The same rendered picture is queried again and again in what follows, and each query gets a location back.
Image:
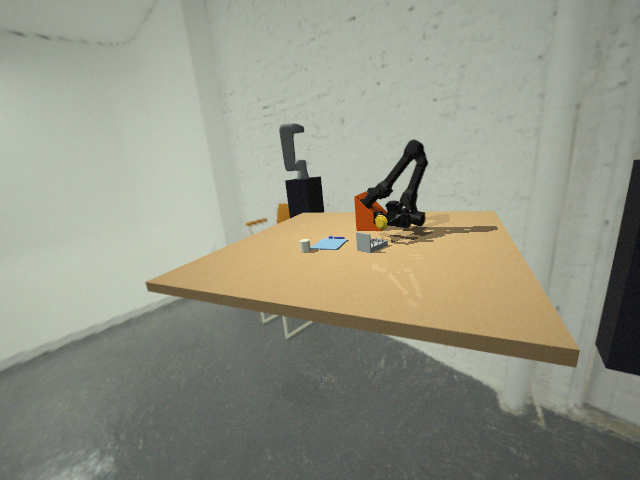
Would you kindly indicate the olive-yellow round plate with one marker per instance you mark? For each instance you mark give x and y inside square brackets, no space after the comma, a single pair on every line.
[381,222]

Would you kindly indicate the light blue square mat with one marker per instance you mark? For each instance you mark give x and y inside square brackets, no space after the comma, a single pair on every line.
[329,244]

